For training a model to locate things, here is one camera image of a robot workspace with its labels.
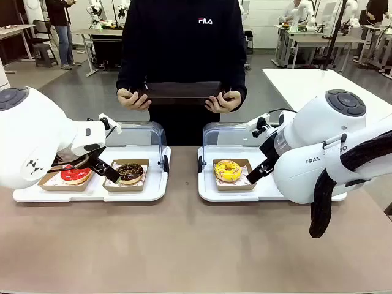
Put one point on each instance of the bystander in blue jeans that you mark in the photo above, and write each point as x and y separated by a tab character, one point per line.
62	36

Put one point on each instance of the person's left hand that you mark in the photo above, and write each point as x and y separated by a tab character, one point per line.
225	102

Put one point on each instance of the person's right forearm black sleeve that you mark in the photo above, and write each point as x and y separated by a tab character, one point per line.
127	73

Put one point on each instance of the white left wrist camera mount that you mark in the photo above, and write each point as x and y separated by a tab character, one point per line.
111	123

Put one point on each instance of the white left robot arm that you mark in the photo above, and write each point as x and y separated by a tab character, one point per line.
30	131

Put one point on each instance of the brown cardboard donut tray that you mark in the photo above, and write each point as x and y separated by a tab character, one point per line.
235	187
125	187
64	186

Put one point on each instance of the white cylindrical air purifier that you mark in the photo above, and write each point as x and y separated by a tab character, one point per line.
2	72

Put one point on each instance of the background workbench with black box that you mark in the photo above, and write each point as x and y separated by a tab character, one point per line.
107	46

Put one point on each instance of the dark brown serving tray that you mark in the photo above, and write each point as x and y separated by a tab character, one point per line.
183	92

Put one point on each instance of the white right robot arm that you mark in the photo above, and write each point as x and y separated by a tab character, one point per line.
321	134

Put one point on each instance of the black FILA sweatshirt torso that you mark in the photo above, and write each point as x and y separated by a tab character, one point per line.
183	49

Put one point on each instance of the person's right hand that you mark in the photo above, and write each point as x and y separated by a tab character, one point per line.
131	99

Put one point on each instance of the wooden top desk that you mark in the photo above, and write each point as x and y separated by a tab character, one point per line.
15	29

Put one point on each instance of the white display case base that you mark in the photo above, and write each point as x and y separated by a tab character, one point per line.
232	196
134	196

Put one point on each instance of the white side table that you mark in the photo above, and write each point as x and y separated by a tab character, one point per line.
294	85

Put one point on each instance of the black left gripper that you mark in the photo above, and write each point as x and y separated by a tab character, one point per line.
97	162

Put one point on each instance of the bystander in dark clothes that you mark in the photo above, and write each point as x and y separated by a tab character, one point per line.
376	12

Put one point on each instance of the yellow sprinkled donut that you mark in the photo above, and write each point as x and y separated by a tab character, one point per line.
228	174

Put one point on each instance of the black tripod pole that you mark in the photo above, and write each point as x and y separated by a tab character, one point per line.
333	36

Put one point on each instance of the grey step stool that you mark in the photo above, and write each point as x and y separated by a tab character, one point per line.
46	55

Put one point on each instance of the white printed paper liner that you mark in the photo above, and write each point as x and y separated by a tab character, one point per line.
243	179
145	174

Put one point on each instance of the black office chair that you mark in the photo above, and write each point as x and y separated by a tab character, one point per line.
41	32

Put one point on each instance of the clear display case lid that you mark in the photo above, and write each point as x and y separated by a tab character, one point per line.
226	134
144	131

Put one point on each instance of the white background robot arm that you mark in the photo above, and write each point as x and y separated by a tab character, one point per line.
124	7
95	15
306	15
352	12

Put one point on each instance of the red glazed donut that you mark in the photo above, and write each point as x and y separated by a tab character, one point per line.
75	177

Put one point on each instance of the chocolate sprinkled donut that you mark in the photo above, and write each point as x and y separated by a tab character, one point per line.
131	173

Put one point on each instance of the seated person white shirt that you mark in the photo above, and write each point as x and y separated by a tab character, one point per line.
291	10

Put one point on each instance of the background grey lab table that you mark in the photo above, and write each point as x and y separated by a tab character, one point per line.
321	41

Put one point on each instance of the person's left forearm black sleeve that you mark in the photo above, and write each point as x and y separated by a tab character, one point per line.
237	73

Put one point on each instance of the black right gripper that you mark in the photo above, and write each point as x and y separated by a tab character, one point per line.
271	148

